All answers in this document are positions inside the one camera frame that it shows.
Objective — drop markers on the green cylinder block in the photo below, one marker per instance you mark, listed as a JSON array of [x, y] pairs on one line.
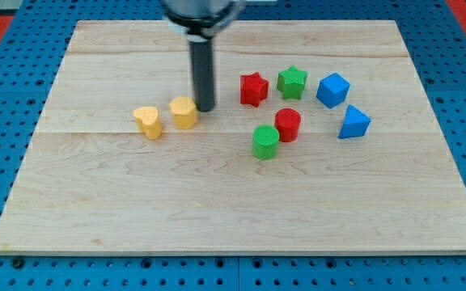
[[265, 139]]

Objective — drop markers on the yellow hexagon block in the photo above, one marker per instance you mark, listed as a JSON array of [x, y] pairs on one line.
[[184, 112]]

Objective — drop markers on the red cylinder block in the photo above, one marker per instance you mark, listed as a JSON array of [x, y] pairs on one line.
[[287, 122]]

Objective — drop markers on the red star block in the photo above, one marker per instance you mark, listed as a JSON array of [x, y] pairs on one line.
[[253, 89]]

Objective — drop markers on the green star block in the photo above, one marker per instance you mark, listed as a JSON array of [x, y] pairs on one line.
[[291, 82]]

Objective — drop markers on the light wooden board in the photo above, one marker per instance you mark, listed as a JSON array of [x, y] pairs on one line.
[[92, 184]]

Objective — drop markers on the yellow heart block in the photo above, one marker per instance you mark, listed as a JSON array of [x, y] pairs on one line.
[[148, 121]]

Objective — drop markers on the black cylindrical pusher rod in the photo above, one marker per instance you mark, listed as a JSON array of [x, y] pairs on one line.
[[202, 69]]

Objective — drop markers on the blue cube block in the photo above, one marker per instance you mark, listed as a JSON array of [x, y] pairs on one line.
[[332, 90]]

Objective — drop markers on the blue triangle block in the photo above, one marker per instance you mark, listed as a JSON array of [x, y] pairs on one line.
[[355, 123]]

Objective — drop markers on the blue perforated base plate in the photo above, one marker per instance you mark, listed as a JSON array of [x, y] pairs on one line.
[[30, 54]]

